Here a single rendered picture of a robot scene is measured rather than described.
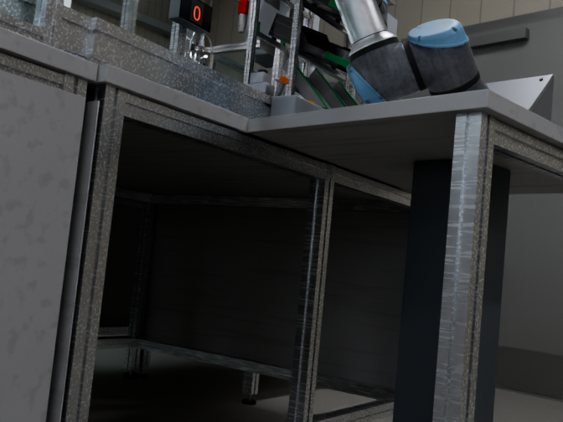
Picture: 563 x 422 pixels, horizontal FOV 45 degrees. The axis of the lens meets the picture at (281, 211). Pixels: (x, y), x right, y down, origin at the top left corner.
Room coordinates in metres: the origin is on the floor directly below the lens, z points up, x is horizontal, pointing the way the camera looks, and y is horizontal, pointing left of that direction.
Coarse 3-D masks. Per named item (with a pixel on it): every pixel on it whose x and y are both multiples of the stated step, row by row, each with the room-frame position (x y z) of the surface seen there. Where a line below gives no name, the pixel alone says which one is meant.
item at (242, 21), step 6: (240, 0) 3.28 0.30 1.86; (246, 0) 3.27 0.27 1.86; (240, 6) 3.28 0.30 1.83; (246, 6) 3.28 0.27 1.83; (240, 12) 3.28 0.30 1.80; (246, 12) 3.28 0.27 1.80; (240, 18) 3.28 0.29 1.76; (246, 18) 3.29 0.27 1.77; (240, 24) 3.28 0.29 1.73; (240, 30) 3.28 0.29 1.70
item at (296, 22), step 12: (252, 0) 2.13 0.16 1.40; (300, 0) 2.02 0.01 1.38; (252, 12) 2.12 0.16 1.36; (300, 12) 2.03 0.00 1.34; (252, 24) 2.12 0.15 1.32; (300, 24) 2.03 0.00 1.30; (312, 24) 2.39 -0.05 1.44; (252, 36) 2.12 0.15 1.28; (348, 36) 2.30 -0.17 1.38; (252, 48) 2.12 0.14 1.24; (348, 48) 2.29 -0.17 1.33; (252, 60) 2.13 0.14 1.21; (252, 72) 2.13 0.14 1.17; (288, 72) 2.03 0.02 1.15; (288, 84) 2.03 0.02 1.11; (348, 84) 2.30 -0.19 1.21; (300, 96) 2.39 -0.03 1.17
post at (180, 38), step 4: (176, 24) 1.76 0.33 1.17; (176, 28) 1.76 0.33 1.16; (180, 28) 1.76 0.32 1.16; (184, 28) 1.77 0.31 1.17; (176, 32) 1.76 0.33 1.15; (180, 32) 1.76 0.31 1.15; (184, 32) 1.77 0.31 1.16; (176, 36) 1.76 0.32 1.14; (180, 36) 1.76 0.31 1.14; (184, 36) 1.77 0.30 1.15; (176, 40) 1.76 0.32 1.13; (180, 40) 1.76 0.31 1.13; (184, 40) 1.78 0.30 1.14; (176, 44) 1.76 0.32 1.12; (180, 44) 1.76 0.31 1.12; (184, 44) 1.78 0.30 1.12; (176, 48) 1.76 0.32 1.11; (180, 48) 1.77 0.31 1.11; (184, 48) 1.78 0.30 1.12; (176, 52) 1.76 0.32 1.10; (180, 52) 1.77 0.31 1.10
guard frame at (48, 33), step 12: (48, 0) 1.03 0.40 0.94; (60, 0) 1.05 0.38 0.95; (0, 12) 0.97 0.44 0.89; (48, 12) 1.03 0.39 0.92; (60, 12) 1.05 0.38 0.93; (0, 24) 0.97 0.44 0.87; (12, 24) 0.99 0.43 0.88; (24, 24) 1.00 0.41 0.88; (48, 24) 1.04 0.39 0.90; (60, 24) 1.05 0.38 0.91; (36, 36) 1.03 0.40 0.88; (48, 36) 1.04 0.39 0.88
